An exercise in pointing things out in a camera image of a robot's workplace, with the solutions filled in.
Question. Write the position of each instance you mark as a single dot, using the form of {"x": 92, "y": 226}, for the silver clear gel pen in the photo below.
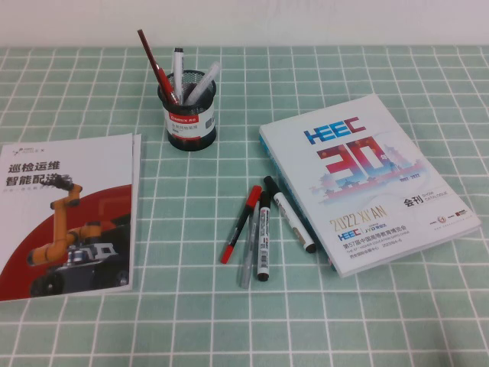
{"x": 247, "y": 264}

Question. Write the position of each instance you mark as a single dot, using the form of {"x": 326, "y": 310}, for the white barcode marker black cap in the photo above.
{"x": 264, "y": 248}

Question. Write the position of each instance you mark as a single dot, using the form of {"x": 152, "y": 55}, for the slim white black-capped marker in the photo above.
{"x": 178, "y": 69}

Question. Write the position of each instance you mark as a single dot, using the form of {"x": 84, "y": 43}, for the black mesh pen holder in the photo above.
{"x": 191, "y": 141}

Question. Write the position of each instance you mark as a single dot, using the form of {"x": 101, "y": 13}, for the dark red pencil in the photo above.
{"x": 147, "y": 49}

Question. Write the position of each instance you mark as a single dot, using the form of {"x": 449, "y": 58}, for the white HEEC catalogue book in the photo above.
{"x": 363, "y": 191}

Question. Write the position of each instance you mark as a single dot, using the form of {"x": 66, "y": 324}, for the translucent white pen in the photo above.
{"x": 208, "y": 76}

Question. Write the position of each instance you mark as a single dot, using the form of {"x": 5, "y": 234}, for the green checked tablecloth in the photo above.
{"x": 229, "y": 325}

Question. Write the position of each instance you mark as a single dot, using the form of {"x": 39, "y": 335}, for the large white marker black cap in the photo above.
{"x": 290, "y": 218}

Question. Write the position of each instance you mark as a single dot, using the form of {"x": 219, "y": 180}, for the brochure with orange robot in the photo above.
{"x": 57, "y": 160}

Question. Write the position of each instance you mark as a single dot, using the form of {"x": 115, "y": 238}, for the black pen with red cap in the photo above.
{"x": 240, "y": 225}

